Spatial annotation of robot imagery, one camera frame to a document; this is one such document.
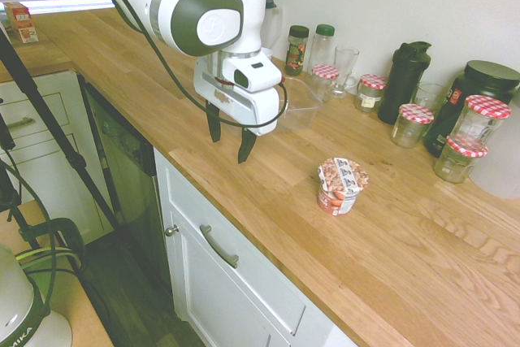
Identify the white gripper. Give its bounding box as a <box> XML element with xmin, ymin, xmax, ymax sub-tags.
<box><xmin>193</xmin><ymin>55</ymin><xmax>282</xmax><ymax>165</ymax></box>

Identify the red cereal cup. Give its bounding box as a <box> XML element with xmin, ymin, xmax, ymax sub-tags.
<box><xmin>316</xmin><ymin>156</ymin><xmax>371</xmax><ymax>218</ymax></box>

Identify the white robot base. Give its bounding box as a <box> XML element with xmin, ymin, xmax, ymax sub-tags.
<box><xmin>0</xmin><ymin>243</ymin><xmax>73</xmax><ymax>347</ymax></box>

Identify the clear plastic container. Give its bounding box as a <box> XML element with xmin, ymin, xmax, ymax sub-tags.
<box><xmin>279</xmin><ymin>76</ymin><xmax>325</xmax><ymax>132</ymax></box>

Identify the dark dishwasher front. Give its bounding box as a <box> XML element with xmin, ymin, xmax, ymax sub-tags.
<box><xmin>79</xmin><ymin>73</ymin><xmax>174</xmax><ymax>293</ymax></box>

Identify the dark spice jar black lid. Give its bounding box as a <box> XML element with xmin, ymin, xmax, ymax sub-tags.
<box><xmin>284</xmin><ymin>24</ymin><xmax>310</xmax><ymax>76</ymax></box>

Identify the plain jar red checked lid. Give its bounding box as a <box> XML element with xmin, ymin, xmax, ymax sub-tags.
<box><xmin>390</xmin><ymin>102</ymin><xmax>435</xmax><ymax>150</ymax></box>
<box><xmin>448</xmin><ymin>93</ymin><xmax>513</xmax><ymax>151</ymax></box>
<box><xmin>310</xmin><ymin>63</ymin><xmax>340</xmax><ymax>102</ymax></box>

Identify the clear bottle green lid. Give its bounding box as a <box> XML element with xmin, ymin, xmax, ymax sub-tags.
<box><xmin>308</xmin><ymin>24</ymin><xmax>336</xmax><ymax>76</ymax></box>

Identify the tall glass mug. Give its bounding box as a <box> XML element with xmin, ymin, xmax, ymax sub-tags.
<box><xmin>329</xmin><ymin>46</ymin><xmax>361</xmax><ymax>99</ymax></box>

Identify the labelled jar red checked lid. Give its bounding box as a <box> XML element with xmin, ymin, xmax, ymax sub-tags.
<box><xmin>355</xmin><ymin>73</ymin><xmax>387</xmax><ymax>114</ymax></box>

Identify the white kitchen cabinet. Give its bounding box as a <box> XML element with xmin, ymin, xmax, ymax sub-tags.
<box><xmin>153</xmin><ymin>147</ymin><xmax>361</xmax><ymax>347</ymax></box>

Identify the black shaker bottle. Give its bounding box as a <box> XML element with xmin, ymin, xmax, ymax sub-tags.
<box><xmin>377</xmin><ymin>41</ymin><xmax>432</xmax><ymax>125</ymax></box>

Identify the white drawer cabinet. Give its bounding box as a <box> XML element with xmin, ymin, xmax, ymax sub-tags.
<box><xmin>0</xmin><ymin>70</ymin><xmax>117</xmax><ymax>245</ymax></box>

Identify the black table clamp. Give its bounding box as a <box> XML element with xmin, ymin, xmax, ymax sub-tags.
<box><xmin>19</xmin><ymin>216</ymin><xmax>87</xmax><ymax>281</ymax></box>

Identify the black tripod leg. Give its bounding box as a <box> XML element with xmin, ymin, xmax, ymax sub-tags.
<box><xmin>0</xmin><ymin>29</ymin><xmax>125</xmax><ymax>226</ymax></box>

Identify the clear drinking glass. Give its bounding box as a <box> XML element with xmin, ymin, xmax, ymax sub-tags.
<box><xmin>413</xmin><ymin>81</ymin><xmax>449</xmax><ymax>117</ymax></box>

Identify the faceted jar red checked lid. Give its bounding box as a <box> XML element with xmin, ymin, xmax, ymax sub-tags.
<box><xmin>432</xmin><ymin>135</ymin><xmax>488</xmax><ymax>184</ymax></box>

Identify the red cardboard box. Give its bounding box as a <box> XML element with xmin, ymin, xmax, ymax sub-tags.
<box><xmin>2</xmin><ymin>0</ymin><xmax>40</xmax><ymax>45</ymax></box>

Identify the large black supplement tub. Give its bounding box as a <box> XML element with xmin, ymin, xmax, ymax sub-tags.
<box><xmin>422</xmin><ymin>59</ymin><xmax>520</xmax><ymax>159</ymax></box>

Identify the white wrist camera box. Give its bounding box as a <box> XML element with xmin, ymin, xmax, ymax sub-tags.
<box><xmin>221</xmin><ymin>52</ymin><xmax>284</xmax><ymax>93</ymax></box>

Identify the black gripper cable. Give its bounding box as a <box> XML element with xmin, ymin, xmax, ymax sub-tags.
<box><xmin>87</xmin><ymin>0</ymin><xmax>290</xmax><ymax>128</ymax></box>

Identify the silver drawer handle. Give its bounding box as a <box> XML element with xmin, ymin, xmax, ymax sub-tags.
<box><xmin>198</xmin><ymin>223</ymin><xmax>241</xmax><ymax>270</ymax></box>

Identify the black floor cable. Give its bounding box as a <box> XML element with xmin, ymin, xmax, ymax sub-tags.
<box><xmin>0</xmin><ymin>158</ymin><xmax>60</xmax><ymax>315</ymax></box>

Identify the silver bar cabinet handle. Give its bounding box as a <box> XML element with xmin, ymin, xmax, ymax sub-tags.
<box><xmin>3</xmin><ymin>116</ymin><xmax>37</xmax><ymax>131</ymax></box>

